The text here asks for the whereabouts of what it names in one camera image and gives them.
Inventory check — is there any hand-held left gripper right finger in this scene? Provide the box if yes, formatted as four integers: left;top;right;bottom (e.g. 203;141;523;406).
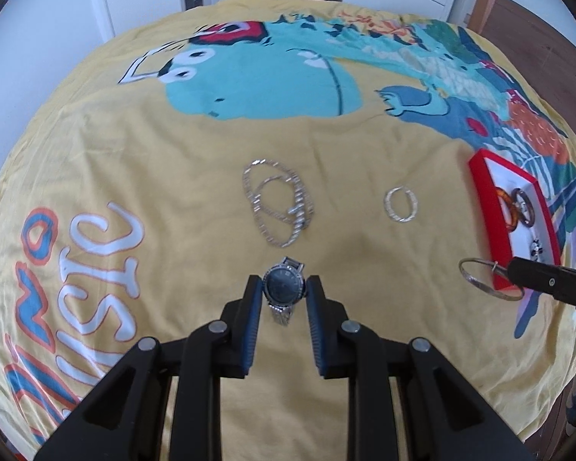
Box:
306;275;525;461

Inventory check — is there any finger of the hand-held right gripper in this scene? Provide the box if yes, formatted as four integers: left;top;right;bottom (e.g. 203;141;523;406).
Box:
506;256;576;318

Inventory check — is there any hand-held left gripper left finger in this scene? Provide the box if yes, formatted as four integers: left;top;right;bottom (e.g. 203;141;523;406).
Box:
36;275;263;461

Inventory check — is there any dark brown bangle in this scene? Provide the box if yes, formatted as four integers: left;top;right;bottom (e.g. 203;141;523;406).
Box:
511;187;539;228

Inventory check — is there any wooden headboard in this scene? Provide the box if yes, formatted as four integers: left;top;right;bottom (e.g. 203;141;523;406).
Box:
468;0;576;106

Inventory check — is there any thin metal bangle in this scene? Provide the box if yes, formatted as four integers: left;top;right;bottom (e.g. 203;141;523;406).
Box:
459;257;527;301

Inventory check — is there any silver wristwatch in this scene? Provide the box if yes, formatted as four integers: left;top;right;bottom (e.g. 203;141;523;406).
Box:
263;256;308;328

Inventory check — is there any thin silver chain bracelet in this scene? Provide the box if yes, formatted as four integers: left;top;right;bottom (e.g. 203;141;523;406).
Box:
242;157;302;205

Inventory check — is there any silver band bracelet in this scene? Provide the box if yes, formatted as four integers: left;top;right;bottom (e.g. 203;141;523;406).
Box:
382;185;420;224

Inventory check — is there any silver crystal bracelet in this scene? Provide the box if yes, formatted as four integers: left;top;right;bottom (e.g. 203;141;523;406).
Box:
252;172;316;249

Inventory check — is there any red jewelry box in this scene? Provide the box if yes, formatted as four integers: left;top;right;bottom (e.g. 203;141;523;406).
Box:
468;149;563;295

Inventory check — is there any yellow dinosaur printed blanket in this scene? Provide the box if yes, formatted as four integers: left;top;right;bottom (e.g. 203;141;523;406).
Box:
0;0;576;461

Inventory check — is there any amber bangle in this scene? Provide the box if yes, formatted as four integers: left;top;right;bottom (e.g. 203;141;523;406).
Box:
496;187;525;229

